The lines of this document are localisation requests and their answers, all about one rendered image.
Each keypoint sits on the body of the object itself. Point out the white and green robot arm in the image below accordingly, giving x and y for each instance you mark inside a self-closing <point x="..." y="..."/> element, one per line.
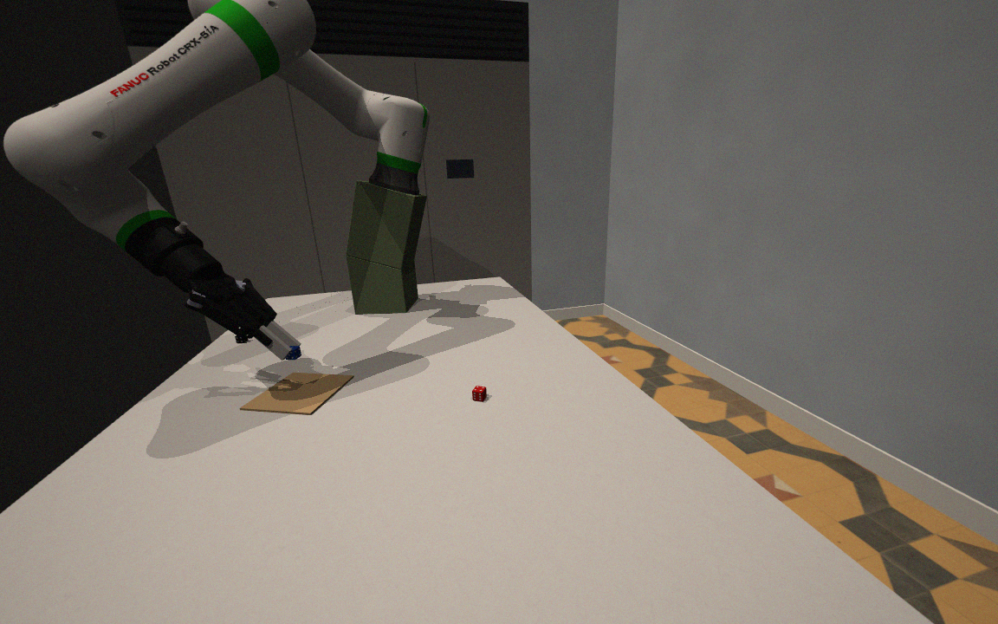
<point x="79" y="150"/>

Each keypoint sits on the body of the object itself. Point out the tan flat square mat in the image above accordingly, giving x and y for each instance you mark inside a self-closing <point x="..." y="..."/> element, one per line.
<point x="298" y="393"/>

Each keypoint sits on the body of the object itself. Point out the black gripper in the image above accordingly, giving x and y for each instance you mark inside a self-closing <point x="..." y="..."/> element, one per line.
<point x="195" y="271"/>

